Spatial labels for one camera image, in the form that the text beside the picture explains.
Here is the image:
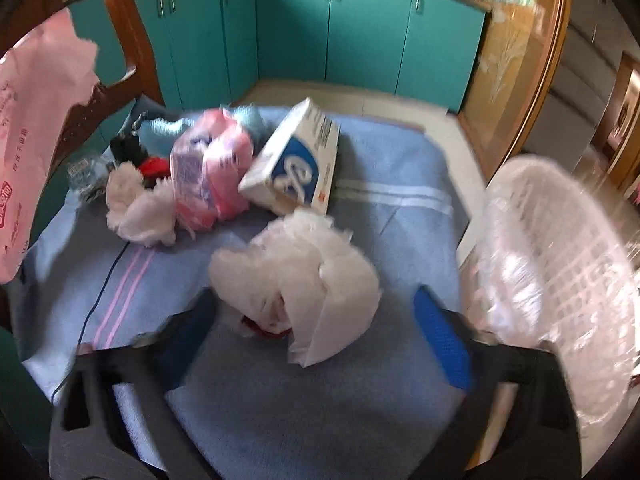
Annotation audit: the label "black small item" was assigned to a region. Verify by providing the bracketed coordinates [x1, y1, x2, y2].
[110, 132, 148, 166]

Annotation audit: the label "white plastic bag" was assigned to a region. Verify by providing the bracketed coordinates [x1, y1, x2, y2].
[207, 208, 383, 368]

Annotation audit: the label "pink plastic package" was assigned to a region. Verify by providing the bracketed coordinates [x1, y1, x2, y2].
[170, 107, 256, 233]

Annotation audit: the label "pink plastic bag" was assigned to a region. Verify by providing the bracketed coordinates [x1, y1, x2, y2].
[0, 7, 101, 286]

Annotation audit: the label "wooden framed glass partition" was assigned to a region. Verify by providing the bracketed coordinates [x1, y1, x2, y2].
[457, 0, 573, 181]

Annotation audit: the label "red small item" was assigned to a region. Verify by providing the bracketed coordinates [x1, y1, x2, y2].
[137, 156, 173, 181]

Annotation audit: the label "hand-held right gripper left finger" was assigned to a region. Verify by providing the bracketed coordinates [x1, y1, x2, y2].
[49, 287, 221, 480]

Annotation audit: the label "white box with blue print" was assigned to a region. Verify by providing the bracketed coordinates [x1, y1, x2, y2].
[238, 97, 342, 216]

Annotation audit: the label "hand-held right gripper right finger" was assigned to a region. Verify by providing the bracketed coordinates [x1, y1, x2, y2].
[410, 285, 583, 480]

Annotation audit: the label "white cotton wad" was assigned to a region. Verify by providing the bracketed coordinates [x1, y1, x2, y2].
[105, 162, 181, 248]

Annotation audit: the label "brown wooden chair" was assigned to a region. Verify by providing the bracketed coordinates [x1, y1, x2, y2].
[0, 0, 166, 161]

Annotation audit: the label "clear plastic wrapper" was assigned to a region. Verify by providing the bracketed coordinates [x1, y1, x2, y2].
[67, 155, 116, 206]

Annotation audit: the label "white plastic lined basket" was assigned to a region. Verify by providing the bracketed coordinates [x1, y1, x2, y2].
[460, 155, 640, 441]

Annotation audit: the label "blue striped blanket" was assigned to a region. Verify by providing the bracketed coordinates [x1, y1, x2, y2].
[10, 105, 473, 480]

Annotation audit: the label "black cable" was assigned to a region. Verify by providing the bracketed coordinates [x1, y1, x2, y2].
[50, 240, 131, 406]

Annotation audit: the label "brown wooden door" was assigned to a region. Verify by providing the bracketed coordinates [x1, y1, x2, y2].
[595, 52, 640, 191]

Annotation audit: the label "teal lower kitchen cabinets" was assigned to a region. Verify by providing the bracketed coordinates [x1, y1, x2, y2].
[65, 0, 488, 113]

